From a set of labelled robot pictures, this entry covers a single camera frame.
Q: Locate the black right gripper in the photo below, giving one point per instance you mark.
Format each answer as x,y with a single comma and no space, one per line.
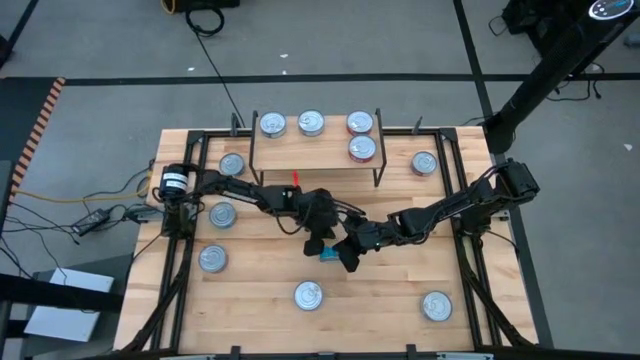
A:
372,234

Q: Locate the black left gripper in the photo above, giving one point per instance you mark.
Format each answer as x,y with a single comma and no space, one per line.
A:
320,212

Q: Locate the teal yellow label tuna can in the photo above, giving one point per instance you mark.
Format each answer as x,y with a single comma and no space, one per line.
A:
311,123
436,306
223,215
329,255

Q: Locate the red label seafood can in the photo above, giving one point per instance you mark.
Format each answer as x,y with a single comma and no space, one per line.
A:
360,122
424,163
213,258
362,148

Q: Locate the blue white label tuna can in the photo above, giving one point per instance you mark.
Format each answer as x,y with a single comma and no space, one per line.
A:
308,295
232,165
273,123

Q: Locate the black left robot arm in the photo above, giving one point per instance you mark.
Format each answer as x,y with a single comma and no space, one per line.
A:
235,187

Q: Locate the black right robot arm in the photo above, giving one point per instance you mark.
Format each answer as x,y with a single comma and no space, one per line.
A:
450,207

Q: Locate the wooden shelf black metal legs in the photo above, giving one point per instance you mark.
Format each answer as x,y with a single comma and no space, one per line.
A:
310,152

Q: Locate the red tape tag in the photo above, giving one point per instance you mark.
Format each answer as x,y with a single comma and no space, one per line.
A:
295,177

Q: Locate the dark grey connector box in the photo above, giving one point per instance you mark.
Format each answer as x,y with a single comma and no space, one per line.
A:
142,214

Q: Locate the black power adapter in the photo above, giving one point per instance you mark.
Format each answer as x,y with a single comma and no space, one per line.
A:
91,222

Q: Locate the black box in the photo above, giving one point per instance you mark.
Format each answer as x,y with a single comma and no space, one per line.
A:
210,4

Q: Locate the black equipment case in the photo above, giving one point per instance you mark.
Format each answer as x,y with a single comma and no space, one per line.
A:
525,15

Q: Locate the white flat box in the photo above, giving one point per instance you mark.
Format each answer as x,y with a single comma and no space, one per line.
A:
67,307

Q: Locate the black bar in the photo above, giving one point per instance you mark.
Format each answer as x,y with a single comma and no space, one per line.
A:
50,294

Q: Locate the orange black hazard tape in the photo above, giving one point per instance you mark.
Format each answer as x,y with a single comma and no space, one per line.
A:
37,132

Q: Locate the black floor mat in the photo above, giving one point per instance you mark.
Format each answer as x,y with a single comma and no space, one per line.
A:
20,120

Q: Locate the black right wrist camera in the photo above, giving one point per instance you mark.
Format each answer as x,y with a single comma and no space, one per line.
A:
348,257

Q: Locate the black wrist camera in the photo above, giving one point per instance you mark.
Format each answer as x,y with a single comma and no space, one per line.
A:
348,257
314,246

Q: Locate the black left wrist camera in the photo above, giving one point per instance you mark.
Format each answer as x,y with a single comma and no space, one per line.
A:
314,246

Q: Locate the black aluminium table frame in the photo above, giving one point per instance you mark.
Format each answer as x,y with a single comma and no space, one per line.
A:
220,133

